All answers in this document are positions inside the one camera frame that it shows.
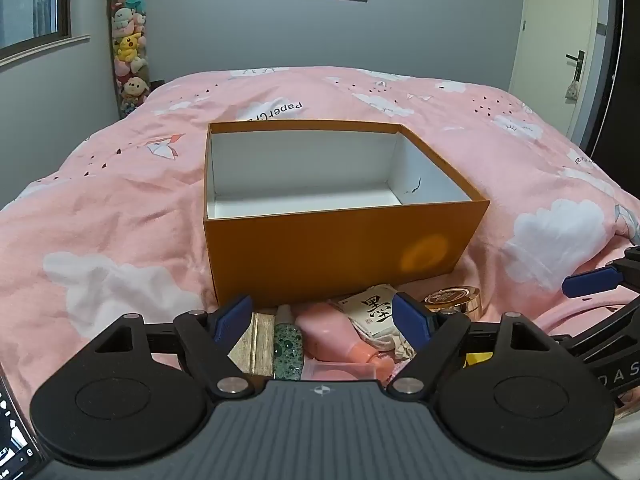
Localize green spray bottle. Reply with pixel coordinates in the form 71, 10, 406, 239
272, 304, 304, 381

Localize pink cloud-print blanket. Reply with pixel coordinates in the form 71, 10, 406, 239
0, 66, 640, 411

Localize clear tube of plush toys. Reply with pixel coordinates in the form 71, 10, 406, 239
106, 0, 151, 120

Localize white door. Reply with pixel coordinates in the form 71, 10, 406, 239
509, 0, 602, 137

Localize white paper packet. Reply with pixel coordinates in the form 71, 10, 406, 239
337, 284, 402, 338

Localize window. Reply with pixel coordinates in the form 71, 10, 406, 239
0, 0, 74, 50

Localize black door handle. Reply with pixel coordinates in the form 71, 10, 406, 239
566, 50, 586, 82

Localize orange cardboard box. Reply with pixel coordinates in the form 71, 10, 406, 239
202, 119, 491, 308

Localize window sill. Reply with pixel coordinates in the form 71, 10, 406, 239
0, 34, 92, 69

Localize pink plastic bottle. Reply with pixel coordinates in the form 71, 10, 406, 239
295, 302, 396, 366

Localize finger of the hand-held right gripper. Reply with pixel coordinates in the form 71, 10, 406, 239
561, 246, 640, 299
552, 299, 640, 361

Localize clear pink plastic box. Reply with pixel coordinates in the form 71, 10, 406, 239
300, 357, 396, 387

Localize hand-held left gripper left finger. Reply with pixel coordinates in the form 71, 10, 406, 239
95, 294, 256, 399

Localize gold rectangular box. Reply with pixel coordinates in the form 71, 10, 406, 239
227, 312, 276, 376

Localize round gold tin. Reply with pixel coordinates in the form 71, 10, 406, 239
424, 287, 483, 319

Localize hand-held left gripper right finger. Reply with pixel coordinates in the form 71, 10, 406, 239
387, 291, 556, 397

